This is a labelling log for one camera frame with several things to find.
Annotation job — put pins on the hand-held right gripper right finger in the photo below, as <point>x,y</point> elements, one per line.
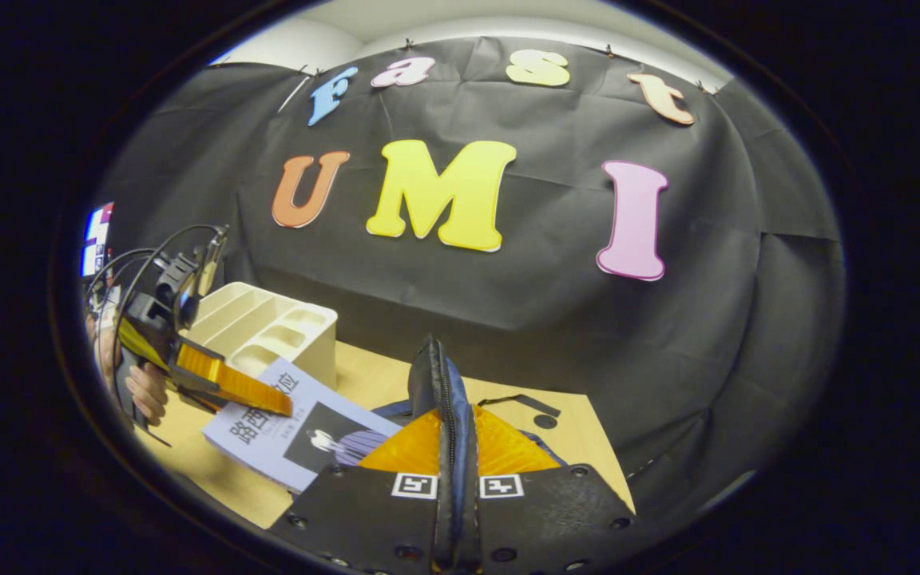
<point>556,519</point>

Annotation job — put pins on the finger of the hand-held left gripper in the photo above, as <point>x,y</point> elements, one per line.
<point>228,385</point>

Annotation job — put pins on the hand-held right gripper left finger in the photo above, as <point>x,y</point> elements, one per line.
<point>364,519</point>

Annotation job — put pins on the purple-grey book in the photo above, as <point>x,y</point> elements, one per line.
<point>268,439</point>

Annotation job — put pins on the cream plastic bookshelf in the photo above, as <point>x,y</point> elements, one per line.
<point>300,343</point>

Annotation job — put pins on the blue schoolbag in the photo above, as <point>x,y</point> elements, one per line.
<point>464,423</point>

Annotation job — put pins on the computer monitor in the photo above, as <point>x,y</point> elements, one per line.
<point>97,239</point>

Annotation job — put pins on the black backdrop cloth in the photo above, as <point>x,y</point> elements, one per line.
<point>548,311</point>

